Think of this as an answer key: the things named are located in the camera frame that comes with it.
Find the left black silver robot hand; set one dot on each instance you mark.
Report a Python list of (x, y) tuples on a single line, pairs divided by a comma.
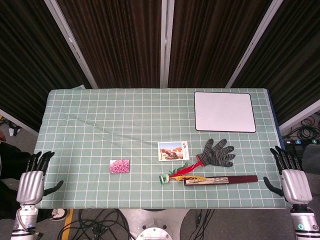
[(30, 186)]

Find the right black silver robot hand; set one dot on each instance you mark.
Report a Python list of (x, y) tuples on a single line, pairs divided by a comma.
[(296, 185)]

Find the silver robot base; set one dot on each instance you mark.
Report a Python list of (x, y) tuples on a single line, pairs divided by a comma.
[(152, 230)]

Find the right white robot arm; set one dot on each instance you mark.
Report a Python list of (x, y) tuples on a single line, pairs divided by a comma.
[(305, 225)]

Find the person in black clothes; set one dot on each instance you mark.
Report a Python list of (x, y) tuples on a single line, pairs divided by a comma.
[(12, 157)]

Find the white black sneaker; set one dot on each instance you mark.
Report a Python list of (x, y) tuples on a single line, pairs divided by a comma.
[(58, 215)]

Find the black box with lit buttons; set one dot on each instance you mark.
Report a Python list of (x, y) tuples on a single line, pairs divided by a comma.
[(305, 142)]

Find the white paper scrap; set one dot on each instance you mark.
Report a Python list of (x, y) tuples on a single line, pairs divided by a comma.
[(12, 131)]

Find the folded fan with maroon guards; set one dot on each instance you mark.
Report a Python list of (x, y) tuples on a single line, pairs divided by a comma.
[(225, 180)]

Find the grey striped knit glove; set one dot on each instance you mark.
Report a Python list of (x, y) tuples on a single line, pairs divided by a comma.
[(216, 156)]

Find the white mat with black edge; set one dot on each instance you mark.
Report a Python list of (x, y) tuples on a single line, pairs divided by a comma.
[(225, 112)]

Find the red yellow feather shuttlecock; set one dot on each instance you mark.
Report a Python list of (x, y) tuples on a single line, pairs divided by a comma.
[(183, 171)]

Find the green white checked tablecloth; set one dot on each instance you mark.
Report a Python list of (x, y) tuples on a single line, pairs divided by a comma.
[(125, 120)]

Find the dark ribbed partition panel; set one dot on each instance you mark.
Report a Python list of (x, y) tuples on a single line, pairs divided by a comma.
[(27, 62), (295, 57), (212, 42), (115, 42)]

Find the photo postcard with white border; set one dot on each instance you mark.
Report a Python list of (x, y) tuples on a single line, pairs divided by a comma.
[(172, 151)]

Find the white partition rail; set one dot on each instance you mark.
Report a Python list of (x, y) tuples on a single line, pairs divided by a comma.
[(17, 120), (300, 115)]

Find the white partition post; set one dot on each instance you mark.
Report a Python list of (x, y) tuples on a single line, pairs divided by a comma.
[(72, 47), (255, 42), (167, 42)]

